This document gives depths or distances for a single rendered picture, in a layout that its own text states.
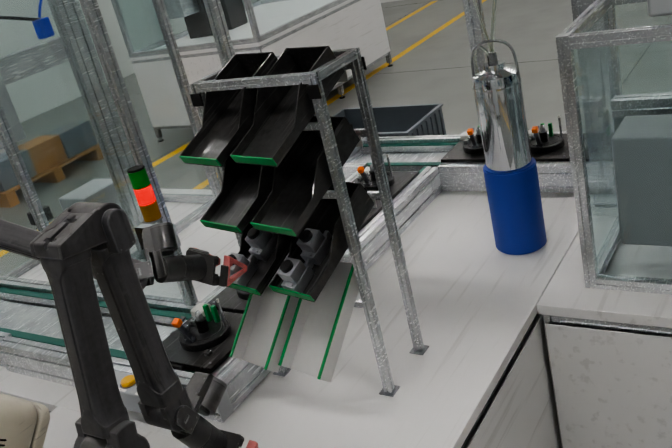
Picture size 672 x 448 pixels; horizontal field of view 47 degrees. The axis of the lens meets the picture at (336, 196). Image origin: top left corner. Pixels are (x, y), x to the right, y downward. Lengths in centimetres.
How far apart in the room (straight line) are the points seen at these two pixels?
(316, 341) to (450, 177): 124
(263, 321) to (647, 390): 101
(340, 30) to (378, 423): 643
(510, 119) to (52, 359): 147
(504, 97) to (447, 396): 85
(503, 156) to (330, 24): 569
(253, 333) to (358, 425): 34
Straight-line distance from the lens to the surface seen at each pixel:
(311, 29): 754
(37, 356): 244
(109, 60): 212
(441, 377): 192
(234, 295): 229
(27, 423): 140
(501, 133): 224
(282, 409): 196
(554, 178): 274
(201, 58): 735
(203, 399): 148
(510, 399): 203
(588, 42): 191
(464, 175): 286
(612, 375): 221
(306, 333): 184
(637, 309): 209
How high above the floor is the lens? 199
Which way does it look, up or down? 21 degrees down
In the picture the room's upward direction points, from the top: 14 degrees counter-clockwise
